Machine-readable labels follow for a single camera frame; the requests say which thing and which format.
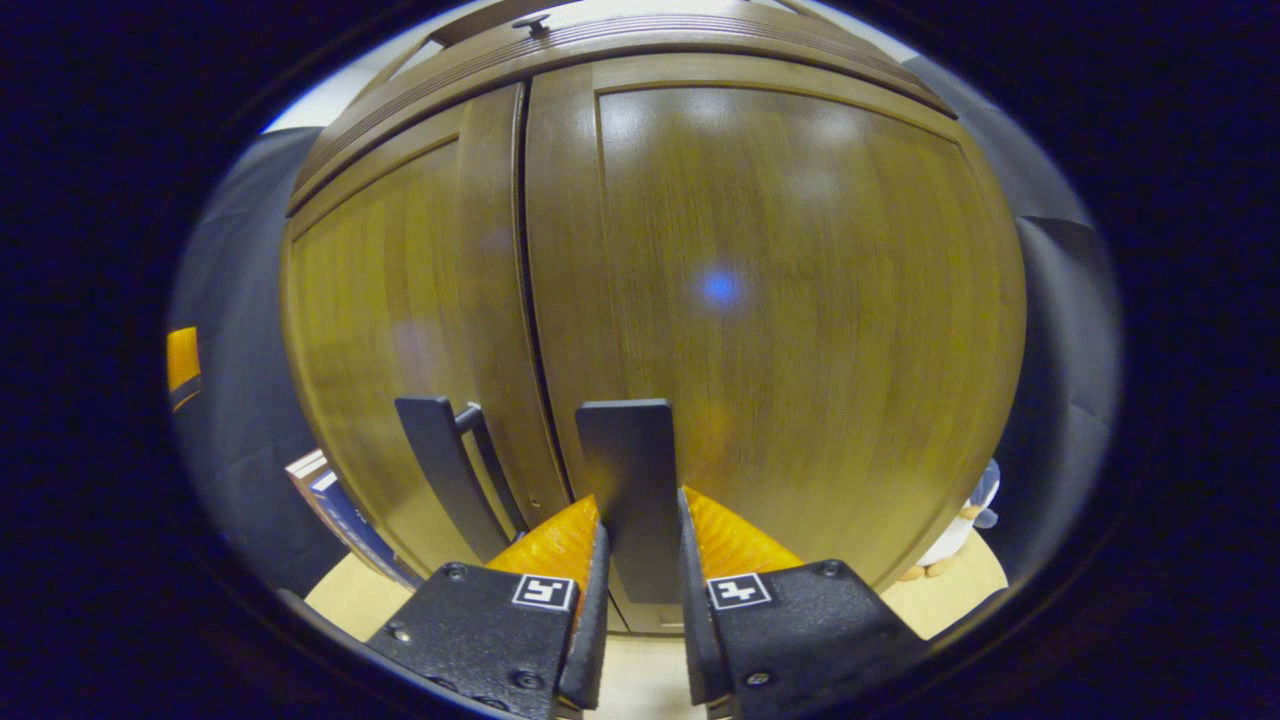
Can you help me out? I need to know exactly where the black door handle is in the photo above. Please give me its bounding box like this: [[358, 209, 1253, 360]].
[[575, 400, 681, 606], [395, 396, 531, 563]]

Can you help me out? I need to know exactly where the blue book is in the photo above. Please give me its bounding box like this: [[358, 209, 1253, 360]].
[[310, 470, 421, 589]]

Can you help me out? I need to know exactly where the white plush toy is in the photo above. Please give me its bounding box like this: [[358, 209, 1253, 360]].
[[900, 460, 1001, 581]]

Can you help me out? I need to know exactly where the wooden double-door shoe cabinet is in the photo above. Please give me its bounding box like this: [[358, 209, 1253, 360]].
[[280, 0, 1028, 636]]

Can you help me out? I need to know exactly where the brown book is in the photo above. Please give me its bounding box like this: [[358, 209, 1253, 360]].
[[285, 450, 331, 501]]

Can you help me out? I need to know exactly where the black backdrop cloth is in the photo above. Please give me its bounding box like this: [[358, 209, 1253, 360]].
[[165, 55, 1123, 601]]

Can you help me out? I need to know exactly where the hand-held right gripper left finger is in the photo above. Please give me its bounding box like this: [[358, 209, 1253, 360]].
[[365, 495, 611, 720]]

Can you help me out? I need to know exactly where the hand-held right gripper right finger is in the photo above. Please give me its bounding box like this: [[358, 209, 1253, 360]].
[[678, 487, 931, 720]]

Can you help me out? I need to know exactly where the wooden cabinet door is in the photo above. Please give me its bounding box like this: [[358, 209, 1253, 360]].
[[525, 52, 1028, 636], [283, 85, 571, 581]]

